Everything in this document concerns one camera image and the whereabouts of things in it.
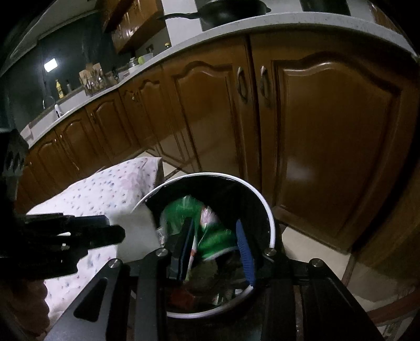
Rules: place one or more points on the wooden utensil holder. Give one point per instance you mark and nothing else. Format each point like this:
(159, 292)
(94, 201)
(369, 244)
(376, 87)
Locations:
(93, 80)

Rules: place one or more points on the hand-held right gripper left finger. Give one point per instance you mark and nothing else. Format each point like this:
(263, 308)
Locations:
(187, 249)

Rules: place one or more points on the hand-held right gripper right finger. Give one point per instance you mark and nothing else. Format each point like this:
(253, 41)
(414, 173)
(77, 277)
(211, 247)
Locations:
(244, 255)

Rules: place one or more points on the green drink can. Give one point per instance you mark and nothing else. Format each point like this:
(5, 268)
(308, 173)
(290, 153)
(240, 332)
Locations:
(216, 242)

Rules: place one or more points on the metal faucet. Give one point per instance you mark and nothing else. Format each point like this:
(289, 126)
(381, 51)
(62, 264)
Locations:
(49, 100)

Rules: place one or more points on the yellow bottle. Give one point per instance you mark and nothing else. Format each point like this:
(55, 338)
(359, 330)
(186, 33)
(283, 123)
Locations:
(59, 88)

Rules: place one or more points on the small grey bottle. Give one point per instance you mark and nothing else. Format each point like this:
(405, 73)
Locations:
(68, 87)

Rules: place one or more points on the orange snack wrapper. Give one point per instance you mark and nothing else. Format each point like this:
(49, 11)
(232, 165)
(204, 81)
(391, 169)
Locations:
(180, 296)

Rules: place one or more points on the brown wooden base cabinet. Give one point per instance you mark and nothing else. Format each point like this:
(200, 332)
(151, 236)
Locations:
(328, 131)

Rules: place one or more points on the brown wooden upper cabinet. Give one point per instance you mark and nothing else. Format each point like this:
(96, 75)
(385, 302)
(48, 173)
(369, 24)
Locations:
(137, 19)

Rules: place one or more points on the small white bottle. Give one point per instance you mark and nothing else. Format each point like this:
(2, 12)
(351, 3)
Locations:
(58, 110)

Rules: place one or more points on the white dotted printed tablecloth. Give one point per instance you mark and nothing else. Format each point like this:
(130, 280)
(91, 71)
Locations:
(98, 193)

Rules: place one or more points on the white round trash bin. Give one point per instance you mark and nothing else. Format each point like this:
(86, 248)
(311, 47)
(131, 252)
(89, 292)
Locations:
(137, 236)

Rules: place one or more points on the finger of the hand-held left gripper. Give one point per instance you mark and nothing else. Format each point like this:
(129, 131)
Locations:
(98, 232)

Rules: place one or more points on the olive snack packet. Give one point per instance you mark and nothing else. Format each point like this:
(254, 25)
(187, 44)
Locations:
(203, 273)

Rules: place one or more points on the black frying pan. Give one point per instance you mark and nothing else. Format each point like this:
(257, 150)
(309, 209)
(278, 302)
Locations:
(229, 11)

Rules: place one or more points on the white kitchen countertop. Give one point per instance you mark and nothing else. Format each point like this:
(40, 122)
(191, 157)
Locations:
(295, 24)

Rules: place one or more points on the person's left hand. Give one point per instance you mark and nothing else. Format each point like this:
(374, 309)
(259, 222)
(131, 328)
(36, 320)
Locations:
(23, 305)

